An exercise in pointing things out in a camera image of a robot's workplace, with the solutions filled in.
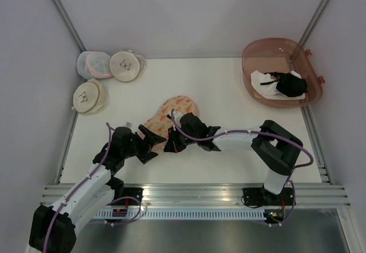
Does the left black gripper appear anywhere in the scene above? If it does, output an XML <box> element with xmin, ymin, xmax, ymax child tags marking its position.
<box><xmin>122</xmin><ymin>125</ymin><xmax>166</xmax><ymax>164</ymax></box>

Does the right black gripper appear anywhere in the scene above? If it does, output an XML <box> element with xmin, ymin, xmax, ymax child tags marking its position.
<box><xmin>165</xmin><ymin>123</ymin><xmax>199</xmax><ymax>152</ymax></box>

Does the orange floral mesh laundry bag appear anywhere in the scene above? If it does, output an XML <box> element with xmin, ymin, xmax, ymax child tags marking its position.
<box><xmin>141</xmin><ymin>94</ymin><xmax>200</xmax><ymax>144</ymax></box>

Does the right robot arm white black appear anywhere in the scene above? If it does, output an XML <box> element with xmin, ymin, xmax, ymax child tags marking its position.
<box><xmin>164</xmin><ymin>110</ymin><xmax>303</xmax><ymax>204</ymax></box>

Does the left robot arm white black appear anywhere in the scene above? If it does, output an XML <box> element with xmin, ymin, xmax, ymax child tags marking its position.
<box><xmin>29</xmin><ymin>125</ymin><xmax>166</xmax><ymax>252</ymax></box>

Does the beige round laundry bag lower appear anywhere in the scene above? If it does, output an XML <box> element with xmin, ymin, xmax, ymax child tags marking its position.
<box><xmin>71</xmin><ymin>79</ymin><xmax>110</xmax><ymax>115</ymax></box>

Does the beige round laundry bag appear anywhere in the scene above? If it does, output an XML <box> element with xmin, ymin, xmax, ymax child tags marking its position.
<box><xmin>71</xmin><ymin>79</ymin><xmax>110</xmax><ymax>115</ymax></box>
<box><xmin>109</xmin><ymin>50</ymin><xmax>147</xmax><ymax>83</ymax></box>

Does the beige round laundry bag upper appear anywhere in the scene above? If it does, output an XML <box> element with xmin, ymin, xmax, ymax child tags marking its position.
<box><xmin>109</xmin><ymin>50</ymin><xmax>147</xmax><ymax>83</ymax></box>

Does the white pink mesh laundry bag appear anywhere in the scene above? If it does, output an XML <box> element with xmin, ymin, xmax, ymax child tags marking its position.
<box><xmin>76</xmin><ymin>51</ymin><xmax>113</xmax><ymax>79</ymax></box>

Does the black bra in basket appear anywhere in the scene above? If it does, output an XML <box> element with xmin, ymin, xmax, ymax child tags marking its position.
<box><xmin>260</xmin><ymin>72</ymin><xmax>308</xmax><ymax>97</ymax></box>

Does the white garment in basket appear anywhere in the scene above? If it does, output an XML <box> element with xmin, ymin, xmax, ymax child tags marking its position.
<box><xmin>250</xmin><ymin>71</ymin><xmax>305</xmax><ymax>101</ymax></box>

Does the pink translucent plastic basket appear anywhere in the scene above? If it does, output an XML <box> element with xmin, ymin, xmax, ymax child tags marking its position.
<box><xmin>242</xmin><ymin>38</ymin><xmax>324</xmax><ymax>109</ymax></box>

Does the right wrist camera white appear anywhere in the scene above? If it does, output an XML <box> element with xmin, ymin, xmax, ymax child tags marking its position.
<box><xmin>170</xmin><ymin>110</ymin><xmax>184</xmax><ymax>127</ymax></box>

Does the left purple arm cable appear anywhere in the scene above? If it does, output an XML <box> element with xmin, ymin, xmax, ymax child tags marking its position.
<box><xmin>42</xmin><ymin>121</ymin><xmax>142</xmax><ymax>253</ymax></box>

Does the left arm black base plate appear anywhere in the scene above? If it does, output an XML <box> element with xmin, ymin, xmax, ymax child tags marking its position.
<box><xmin>109</xmin><ymin>187</ymin><xmax>144</xmax><ymax>207</ymax></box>

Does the aluminium front rail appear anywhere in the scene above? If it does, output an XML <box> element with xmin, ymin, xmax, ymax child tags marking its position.
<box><xmin>39</xmin><ymin>183</ymin><xmax>352</xmax><ymax>208</ymax></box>

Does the white slotted cable duct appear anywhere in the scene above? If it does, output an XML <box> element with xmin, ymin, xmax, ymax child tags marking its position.
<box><xmin>93</xmin><ymin>208</ymin><xmax>266</xmax><ymax>220</ymax></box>

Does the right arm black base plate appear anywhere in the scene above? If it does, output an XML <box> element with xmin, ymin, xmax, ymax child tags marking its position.
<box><xmin>242</xmin><ymin>187</ymin><xmax>294</xmax><ymax>207</ymax></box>

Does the right aluminium corner post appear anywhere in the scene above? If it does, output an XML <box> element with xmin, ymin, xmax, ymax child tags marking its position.
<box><xmin>299</xmin><ymin>0</ymin><xmax>331</xmax><ymax>47</ymax></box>

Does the aluminium corner post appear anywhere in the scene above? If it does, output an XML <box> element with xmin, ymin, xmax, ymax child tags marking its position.
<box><xmin>50</xmin><ymin>0</ymin><xmax>86</xmax><ymax>52</ymax></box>
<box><xmin>299</xmin><ymin>0</ymin><xmax>331</xmax><ymax>47</ymax></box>

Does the left aluminium corner post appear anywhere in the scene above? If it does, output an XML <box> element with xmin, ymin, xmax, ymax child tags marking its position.
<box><xmin>50</xmin><ymin>0</ymin><xmax>86</xmax><ymax>52</ymax></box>

